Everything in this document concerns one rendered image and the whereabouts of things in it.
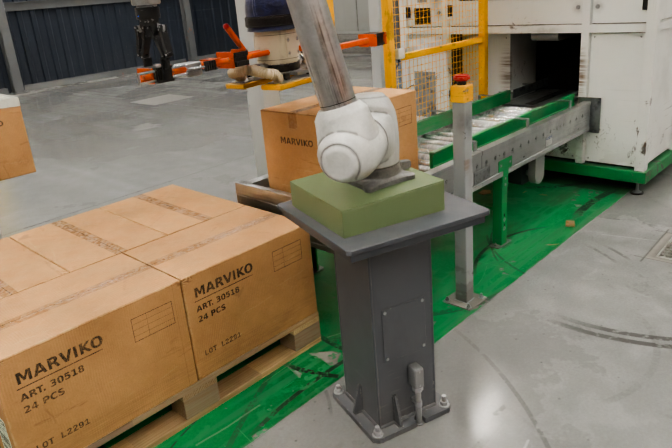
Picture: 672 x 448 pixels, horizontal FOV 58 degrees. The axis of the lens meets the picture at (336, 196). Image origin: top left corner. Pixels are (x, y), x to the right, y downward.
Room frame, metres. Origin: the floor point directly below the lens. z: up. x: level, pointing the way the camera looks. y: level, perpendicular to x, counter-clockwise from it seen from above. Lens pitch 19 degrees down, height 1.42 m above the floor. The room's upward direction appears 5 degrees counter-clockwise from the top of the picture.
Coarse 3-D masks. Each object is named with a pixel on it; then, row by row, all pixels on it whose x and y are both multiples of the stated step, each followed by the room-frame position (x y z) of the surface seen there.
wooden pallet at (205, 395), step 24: (288, 336) 2.19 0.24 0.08; (312, 336) 2.23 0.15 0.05; (240, 360) 1.97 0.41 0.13; (264, 360) 2.13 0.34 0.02; (288, 360) 2.13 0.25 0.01; (216, 384) 1.89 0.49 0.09; (240, 384) 1.98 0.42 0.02; (192, 408) 1.81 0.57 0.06; (120, 432) 1.63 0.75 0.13; (144, 432) 1.75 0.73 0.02; (168, 432) 1.74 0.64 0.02
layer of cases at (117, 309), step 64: (192, 192) 2.80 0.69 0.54; (0, 256) 2.19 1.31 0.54; (64, 256) 2.13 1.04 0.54; (128, 256) 2.08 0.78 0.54; (192, 256) 2.03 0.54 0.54; (256, 256) 2.07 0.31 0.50; (0, 320) 1.67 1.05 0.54; (64, 320) 1.63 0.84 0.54; (128, 320) 1.70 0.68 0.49; (192, 320) 1.86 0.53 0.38; (256, 320) 2.05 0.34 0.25; (0, 384) 1.43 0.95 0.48; (64, 384) 1.54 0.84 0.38; (128, 384) 1.67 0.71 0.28; (192, 384) 1.83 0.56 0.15
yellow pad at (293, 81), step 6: (288, 78) 2.37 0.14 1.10; (294, 78) 2.39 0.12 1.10; (300, 78) 2.39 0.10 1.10; (306, 78) 2.40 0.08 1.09; (264, 84) 2.34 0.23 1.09; (270, 84) 2.32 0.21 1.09; (276, 84) 2.31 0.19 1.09; (282, 84) 2.30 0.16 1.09; (288, 84) 2.31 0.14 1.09; (294, 84) 2.34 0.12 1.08; (300, 84) 2.37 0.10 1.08; (276, 90) 2.29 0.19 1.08
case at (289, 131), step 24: (312, 96) 2.84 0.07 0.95; (408, 96) 2.74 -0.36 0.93; (264, 120) 2.60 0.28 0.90; (288, 120) 2.50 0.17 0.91; (312, 120) 2.41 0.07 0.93; (408, 120) 2.74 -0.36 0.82; (264, 144) 2.62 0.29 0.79; (288, 144) 2.51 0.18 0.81; (312, 144) 2.42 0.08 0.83; (408, 144) 2.73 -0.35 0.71; (288, 168) 2.52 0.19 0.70; (312, 168) 2.43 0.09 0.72; (288, 192) 2.54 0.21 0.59
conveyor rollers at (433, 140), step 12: (492, 108) 4.12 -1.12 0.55; (504, 108) 4.14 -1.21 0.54; (516, 108) 4.08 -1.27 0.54; (528, 108) 4.02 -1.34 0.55; (480, 120) 3.78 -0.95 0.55; (492, 120) 3.80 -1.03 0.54; (504, 120) 3.75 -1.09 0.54; (432, 132) 3.59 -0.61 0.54; (444, 132) 3.55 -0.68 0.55; (420, 144) 3.33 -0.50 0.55; (432, 144) 3.30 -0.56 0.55; (444, 144) 3.31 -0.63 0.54; (420, 156) 3.10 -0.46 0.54; (420, 168) 2.89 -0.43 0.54
